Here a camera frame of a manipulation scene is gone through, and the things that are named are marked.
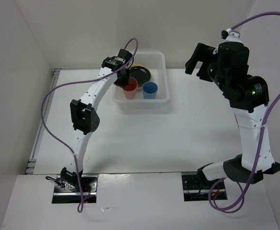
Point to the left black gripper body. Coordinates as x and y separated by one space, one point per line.
122 80

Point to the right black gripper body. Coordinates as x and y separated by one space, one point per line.
217 74

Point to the pink plastic cup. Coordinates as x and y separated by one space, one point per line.
130 90

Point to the yellow woven pattern plate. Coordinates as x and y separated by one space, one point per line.
134 66

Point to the black plate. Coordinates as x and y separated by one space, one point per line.
142 75

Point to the blue plastic cup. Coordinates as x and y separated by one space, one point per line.
149 90

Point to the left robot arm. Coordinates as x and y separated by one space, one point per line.
84 116

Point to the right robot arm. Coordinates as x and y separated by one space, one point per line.
256 158

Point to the white plastic bin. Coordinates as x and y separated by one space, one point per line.
155 62

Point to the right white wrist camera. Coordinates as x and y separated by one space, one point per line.
230 38

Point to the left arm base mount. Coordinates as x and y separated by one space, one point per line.
65 194

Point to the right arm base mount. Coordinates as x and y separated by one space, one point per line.
194 190

